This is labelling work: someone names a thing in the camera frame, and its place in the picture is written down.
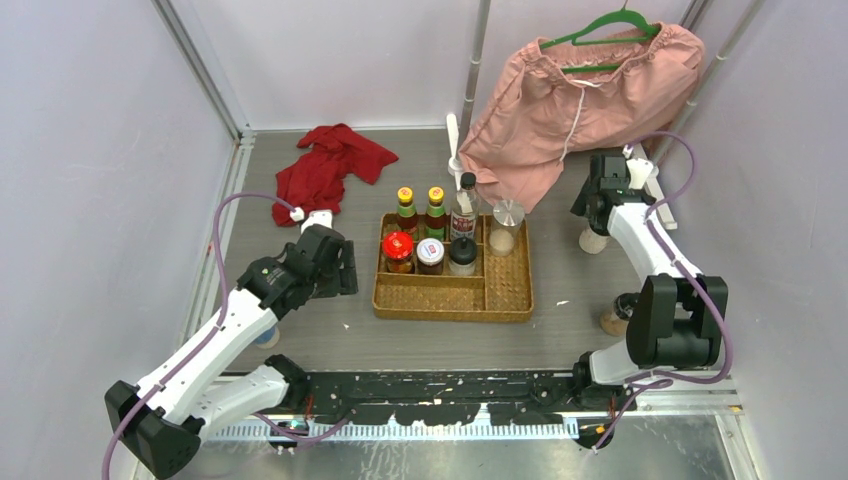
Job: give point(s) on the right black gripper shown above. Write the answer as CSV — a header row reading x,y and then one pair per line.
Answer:
x,y
580,205

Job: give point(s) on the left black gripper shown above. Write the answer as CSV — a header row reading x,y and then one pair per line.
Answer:
x,y
343,281

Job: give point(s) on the red cap bottle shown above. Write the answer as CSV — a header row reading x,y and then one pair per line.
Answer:
x,y
398,248

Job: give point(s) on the yellow cap chili sauce bottle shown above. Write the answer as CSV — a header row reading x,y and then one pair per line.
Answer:
x,y
406,213

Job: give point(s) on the white lid sauce jar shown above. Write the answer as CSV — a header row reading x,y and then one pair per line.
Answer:
x,y
430,255

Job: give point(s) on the blue label seasoning jar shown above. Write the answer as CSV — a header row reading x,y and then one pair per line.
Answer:
x,y
268,339

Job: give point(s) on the clear jar silver lid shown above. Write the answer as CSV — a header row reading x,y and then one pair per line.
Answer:
x,y
507,218

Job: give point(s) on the black cap sesame shaker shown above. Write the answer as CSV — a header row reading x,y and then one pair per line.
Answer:
x,y
463,253

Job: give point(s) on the tall soy sauce bottle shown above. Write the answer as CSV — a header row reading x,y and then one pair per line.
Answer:
x,y
465,209

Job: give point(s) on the black cap pepper grinder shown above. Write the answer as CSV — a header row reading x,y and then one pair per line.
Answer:
x,y
615,320

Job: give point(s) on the woven bamboo divided tray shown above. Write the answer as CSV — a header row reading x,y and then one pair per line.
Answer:
x,y
500,290

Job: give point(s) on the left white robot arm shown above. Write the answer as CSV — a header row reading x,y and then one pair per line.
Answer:
x,y
165,417

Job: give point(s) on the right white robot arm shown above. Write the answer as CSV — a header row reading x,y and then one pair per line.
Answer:
x,y
676,321

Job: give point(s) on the pink shorts garment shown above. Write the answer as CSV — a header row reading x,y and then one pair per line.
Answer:
x,y
553,100

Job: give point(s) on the red cloth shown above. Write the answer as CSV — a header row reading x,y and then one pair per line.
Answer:
x,y
316,180

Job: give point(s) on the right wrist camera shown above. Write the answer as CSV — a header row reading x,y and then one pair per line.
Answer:
x,y
640,171

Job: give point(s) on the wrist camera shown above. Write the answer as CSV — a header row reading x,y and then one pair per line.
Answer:
x,y
322,217
640,171

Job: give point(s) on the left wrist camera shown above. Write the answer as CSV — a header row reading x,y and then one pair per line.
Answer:
x,y
322,217

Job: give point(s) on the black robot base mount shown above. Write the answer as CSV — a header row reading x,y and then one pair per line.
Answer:
x,y
448,398

